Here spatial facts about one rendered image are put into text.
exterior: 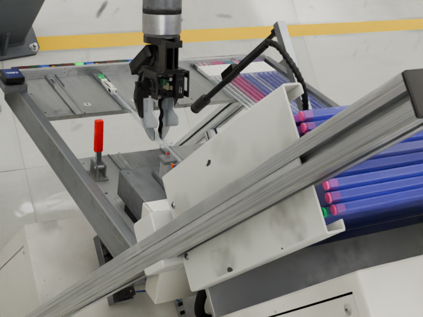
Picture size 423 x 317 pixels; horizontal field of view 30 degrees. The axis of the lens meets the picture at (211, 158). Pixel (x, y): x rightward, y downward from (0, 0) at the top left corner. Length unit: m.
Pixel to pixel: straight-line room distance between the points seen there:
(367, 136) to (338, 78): 2.52
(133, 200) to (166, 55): 0.32
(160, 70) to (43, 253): 0.53
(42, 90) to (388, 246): 0.87
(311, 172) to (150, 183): 0.62
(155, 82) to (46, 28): 1.24
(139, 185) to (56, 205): 1.21
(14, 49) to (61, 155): 1.18
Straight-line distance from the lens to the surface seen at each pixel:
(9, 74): 1.72
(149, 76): 1.52
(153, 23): 1.50
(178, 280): 1.24
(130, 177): 1.33
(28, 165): 2.52
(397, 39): 3.47
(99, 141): 1.41
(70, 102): 1.71
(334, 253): 1.17
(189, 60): 1.96
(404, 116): 0.63
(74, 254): 1.82
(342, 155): 0.69
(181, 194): 1.02
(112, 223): 1.30
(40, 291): 1.78
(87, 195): 1.39
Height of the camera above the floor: 2.33
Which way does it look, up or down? 58 degrees down
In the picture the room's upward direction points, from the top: 54 degrees clockwise
